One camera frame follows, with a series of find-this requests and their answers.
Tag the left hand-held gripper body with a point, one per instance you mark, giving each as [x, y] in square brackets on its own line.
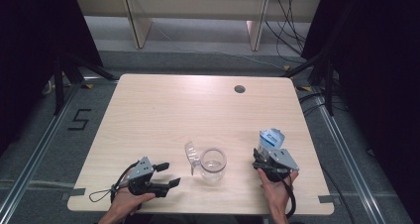
[142, 170]

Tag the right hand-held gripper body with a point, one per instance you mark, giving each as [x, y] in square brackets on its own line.
[282, 160]

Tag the clear glass pitcher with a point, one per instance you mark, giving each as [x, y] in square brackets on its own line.
[213, 171]

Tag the person's right hand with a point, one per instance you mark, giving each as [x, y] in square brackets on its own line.
[279, 191]

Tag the person's left hand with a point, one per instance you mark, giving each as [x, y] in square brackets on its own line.
[127, 202]

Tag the grey tape strip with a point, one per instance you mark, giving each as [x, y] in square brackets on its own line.
[74, 192]
[326, 199]

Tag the yellow and black tape marker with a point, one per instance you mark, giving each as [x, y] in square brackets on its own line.
[304, 89]

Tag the black metal stand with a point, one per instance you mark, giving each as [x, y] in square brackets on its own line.
[328, 85]
[59, 85]

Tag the black curtain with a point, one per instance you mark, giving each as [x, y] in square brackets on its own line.
[33, 35]
[379, 68]

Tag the beige wooden shelf unit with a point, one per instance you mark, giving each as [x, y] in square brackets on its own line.
[198, 6]

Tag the aluminium floor rail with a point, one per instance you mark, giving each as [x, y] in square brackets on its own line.
[346, 151]
[36, 151]

